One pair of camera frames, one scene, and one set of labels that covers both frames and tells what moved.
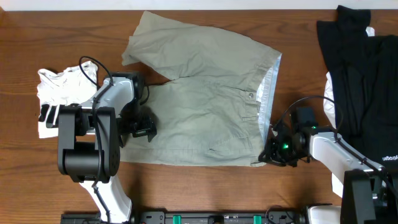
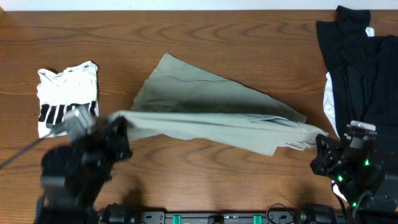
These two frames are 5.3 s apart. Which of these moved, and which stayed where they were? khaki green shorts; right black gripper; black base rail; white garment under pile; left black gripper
Moved: khaki green shorts; left black gripper; right black gripper
Stayed: black base rail; white garment under pile
